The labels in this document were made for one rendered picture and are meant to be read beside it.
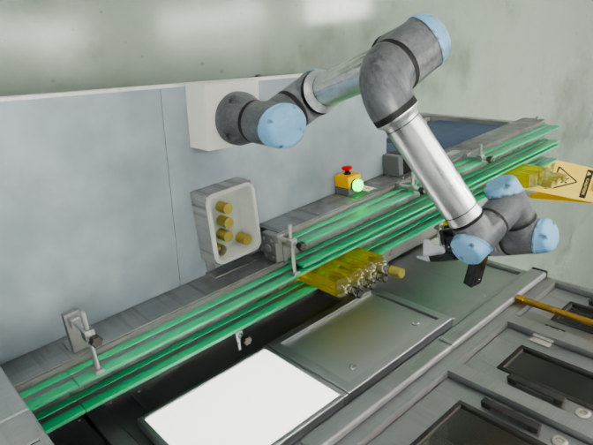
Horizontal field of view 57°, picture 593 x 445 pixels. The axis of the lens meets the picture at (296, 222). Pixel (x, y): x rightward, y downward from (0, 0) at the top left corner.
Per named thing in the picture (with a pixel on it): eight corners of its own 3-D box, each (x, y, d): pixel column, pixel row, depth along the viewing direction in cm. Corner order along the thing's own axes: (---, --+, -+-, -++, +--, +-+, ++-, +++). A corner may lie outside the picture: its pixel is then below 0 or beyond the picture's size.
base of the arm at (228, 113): (216, 88, 149) (237, 91, 142) (260, 93, 159) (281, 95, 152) (213, 144, 153) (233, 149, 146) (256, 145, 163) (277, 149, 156)
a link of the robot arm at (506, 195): (495, 199, 113) (518, 241, 116) (522, 169, 118) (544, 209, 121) (466, 202, 120) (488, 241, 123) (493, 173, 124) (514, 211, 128)
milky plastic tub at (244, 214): (201, 260, 170) (217, 267, 164) (190, 192, 162) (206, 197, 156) (246, 241, 181) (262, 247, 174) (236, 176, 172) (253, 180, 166)
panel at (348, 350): (138, 427, 141) (211, 505, 117) (136, 418, 140) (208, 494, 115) (370, 291, 194) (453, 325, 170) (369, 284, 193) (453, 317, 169)
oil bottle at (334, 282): (296, 280, 182) (342, 300, 167) (295, 265, 180) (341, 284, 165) (309, 274, 186) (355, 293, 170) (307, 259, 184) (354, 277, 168)
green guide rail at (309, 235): (284, 240, 174) (301, 246, 169) (284, 237, 174) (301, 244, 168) (544, 125, 278) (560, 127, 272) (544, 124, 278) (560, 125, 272)
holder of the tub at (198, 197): (204, 274, 173) (218, 281, 167) (190, 192, 163) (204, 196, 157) (247, 255, 183) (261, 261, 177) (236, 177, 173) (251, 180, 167)
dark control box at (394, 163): (382, 173, 221) (399, 177, 215) (381, 154, 218) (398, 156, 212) (394, 168, 226) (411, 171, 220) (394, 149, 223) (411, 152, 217)
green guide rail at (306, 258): (287, 261, 177) (304, 268, 171) (287, 259, 177) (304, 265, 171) (544, 139, 281) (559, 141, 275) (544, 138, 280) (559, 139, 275)
